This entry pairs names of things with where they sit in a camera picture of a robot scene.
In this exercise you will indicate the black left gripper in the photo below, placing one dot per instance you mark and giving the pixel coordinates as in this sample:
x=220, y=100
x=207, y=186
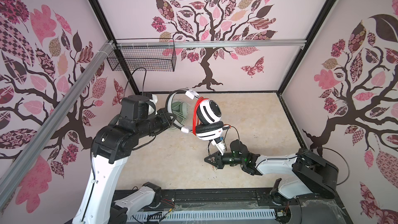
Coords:
x=166, y=122

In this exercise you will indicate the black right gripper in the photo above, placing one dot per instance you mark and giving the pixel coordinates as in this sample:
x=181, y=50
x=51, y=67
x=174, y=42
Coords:
x=218, y=163

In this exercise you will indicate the mint green headphones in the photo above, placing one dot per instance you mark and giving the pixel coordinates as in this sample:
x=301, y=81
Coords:
x=180, y=110

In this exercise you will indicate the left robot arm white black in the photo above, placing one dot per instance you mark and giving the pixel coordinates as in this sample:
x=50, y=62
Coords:
x=110, y=151

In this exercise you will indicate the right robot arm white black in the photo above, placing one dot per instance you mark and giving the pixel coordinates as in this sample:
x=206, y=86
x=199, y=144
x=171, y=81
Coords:
x=307, y=172

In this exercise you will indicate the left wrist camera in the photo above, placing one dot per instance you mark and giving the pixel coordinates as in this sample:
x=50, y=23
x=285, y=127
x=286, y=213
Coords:
x=153, y=99

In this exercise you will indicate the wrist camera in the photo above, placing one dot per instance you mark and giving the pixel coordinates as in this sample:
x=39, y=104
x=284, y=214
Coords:
x=153, y=99
x=220, y=144

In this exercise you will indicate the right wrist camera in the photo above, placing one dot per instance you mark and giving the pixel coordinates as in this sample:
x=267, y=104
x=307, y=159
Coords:
x=220, y=144

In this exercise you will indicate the black wire mesh basket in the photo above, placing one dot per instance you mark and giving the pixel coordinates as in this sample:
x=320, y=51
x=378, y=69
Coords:
x=152, y=54

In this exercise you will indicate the white slotted cable duct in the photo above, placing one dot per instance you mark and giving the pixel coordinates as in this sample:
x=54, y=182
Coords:
x=201, y=216

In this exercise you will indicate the rear aluminium rail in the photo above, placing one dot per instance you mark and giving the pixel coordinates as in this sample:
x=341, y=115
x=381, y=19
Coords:
x=211, y=43

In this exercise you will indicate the aluminium rail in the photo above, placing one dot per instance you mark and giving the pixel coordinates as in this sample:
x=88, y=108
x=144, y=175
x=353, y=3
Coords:
x=16, y=172
x=211, y=43

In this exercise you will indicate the left aluminium rail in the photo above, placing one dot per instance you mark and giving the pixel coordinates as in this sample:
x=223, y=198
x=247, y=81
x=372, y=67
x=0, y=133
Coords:
x=16, y=172

